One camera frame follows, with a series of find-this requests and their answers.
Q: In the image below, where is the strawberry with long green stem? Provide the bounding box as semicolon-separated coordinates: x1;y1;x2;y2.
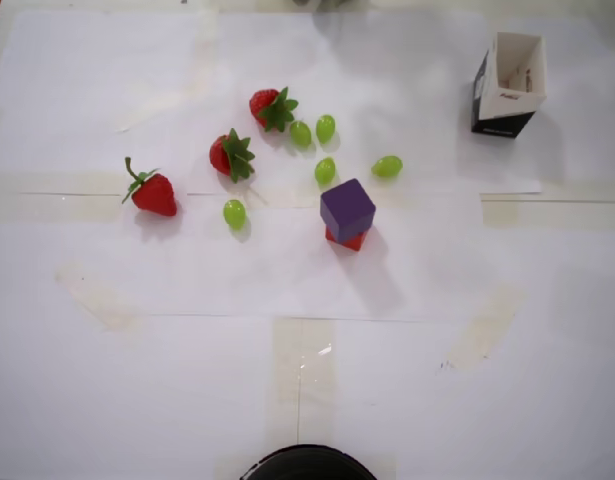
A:
120;156;179;218

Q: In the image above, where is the red cube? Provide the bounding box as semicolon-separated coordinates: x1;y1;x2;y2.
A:
324;225;369;252

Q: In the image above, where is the green grape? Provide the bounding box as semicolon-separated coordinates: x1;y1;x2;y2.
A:
288;120;313;150
222;199;248;232
370;155;404;180
314;156;337;186
315;114;337;145

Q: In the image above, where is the open white and black carton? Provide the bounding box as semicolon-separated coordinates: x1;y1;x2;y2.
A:
470;31;548;140

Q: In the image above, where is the strawberry with spiky leaves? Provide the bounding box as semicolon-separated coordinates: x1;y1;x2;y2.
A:
208;127;257;184
248;86;299;134

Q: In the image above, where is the purple cube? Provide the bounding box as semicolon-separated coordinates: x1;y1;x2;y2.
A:
319;178;377;244

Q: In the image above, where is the black round object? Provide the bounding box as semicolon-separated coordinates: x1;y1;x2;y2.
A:
239;443;378;480

